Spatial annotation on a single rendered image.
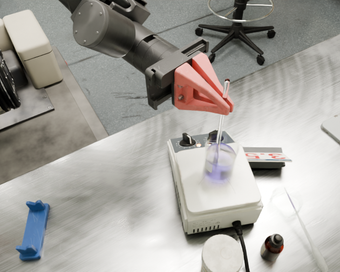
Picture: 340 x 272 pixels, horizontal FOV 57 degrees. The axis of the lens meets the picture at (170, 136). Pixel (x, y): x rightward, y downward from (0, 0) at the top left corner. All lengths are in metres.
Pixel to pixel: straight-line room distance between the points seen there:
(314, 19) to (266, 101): 1.91
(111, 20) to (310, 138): 0.49
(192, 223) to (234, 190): 0.08
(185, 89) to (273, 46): 1.91
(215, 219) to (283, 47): 1.88
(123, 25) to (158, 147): 0.32
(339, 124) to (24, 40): 1.15
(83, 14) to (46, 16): 2.35
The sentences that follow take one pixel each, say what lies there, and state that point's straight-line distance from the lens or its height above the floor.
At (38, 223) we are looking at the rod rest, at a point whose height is 0.76.
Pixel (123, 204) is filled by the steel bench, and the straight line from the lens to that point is 0.61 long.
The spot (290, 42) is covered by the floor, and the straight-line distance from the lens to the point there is 2.37.
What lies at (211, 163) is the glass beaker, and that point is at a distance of 0.48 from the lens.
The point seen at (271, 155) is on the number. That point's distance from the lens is 0.66.
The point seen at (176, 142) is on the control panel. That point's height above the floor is 0.79.
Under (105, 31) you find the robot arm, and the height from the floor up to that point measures 1.07.
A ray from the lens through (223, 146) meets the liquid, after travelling 0.51.
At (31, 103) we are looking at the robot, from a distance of 1.42.
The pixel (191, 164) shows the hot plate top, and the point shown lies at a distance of 0.54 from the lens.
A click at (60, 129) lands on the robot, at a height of 0.37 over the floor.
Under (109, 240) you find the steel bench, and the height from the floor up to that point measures 0.75.
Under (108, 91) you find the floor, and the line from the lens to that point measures 1.94.
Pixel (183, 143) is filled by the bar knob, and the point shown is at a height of 0.80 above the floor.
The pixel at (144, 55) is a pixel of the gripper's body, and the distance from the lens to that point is 0.44.
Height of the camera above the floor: 1.29
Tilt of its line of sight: 51 degrees down
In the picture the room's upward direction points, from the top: 3 degrees counter-clockwise
